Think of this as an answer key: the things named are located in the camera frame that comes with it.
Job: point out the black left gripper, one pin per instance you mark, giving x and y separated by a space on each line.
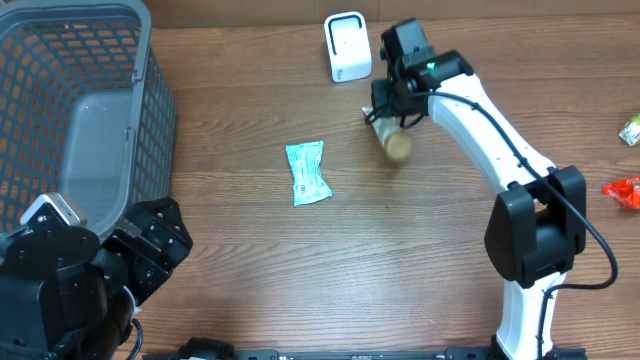
168 251

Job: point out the orange spaghetti packet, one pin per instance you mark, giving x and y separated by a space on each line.
625 192

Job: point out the white barcode scanner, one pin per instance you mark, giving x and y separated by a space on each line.
348 46

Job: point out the grey plastic mesh basket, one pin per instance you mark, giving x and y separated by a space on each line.
86 110

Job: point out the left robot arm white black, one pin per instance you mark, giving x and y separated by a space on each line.
67 294

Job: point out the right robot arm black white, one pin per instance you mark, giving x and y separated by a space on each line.
538 223

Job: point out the white cosmetic tube gold cap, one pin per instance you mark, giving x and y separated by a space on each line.
396 143

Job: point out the teal snack packet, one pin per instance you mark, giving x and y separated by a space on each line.
308 184

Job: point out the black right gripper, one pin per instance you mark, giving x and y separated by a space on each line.
388 106

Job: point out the green tea carton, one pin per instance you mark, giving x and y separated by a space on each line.
630 133

